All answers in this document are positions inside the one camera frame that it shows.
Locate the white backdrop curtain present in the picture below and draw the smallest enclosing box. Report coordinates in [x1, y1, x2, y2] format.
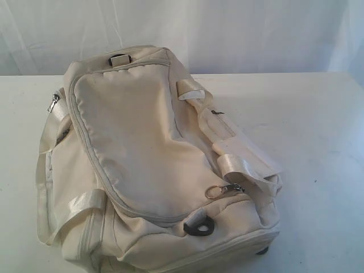
[1, 1, 363, 82]

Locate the cream duffel bag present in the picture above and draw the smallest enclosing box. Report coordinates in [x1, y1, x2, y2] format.
[35, 46, 282, 272]

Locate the gold zipper pull ring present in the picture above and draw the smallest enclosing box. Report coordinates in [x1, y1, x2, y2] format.
[204, 185, 221, 199]

